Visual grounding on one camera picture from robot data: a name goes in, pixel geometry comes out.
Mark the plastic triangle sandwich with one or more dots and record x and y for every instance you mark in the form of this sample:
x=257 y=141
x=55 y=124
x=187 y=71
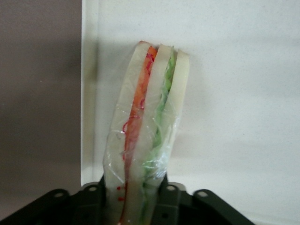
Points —
x=145 y=140

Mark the cream plastic tray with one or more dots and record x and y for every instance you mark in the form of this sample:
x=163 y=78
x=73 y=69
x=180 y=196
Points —
x=234 y=93

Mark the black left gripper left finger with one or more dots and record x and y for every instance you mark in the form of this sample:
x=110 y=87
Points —
x=93 y=206

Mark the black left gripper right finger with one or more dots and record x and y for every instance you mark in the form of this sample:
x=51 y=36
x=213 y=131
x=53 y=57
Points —
x=167 y=206

